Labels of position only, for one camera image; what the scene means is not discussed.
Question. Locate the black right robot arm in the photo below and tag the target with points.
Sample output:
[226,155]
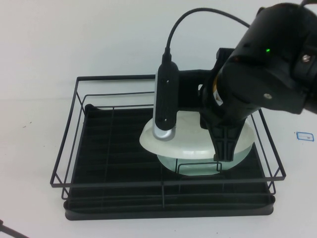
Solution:
[272,29]

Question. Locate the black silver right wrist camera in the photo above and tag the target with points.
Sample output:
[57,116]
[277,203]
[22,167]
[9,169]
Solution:
[164,99]

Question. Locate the pale green plate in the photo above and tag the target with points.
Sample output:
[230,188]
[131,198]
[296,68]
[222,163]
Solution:
[168,166]

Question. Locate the blue outlined rectangle mark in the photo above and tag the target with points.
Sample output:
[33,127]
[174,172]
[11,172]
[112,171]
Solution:
[305,136]

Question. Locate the black plastic drip tray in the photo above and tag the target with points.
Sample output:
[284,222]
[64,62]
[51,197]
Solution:
[148,211]

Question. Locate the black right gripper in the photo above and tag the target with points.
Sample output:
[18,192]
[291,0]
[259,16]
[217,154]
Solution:
[232,99]

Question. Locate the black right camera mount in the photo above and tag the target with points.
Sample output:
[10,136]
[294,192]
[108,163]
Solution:
[188,89]

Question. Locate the white plate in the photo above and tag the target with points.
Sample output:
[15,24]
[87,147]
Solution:
[188,138]

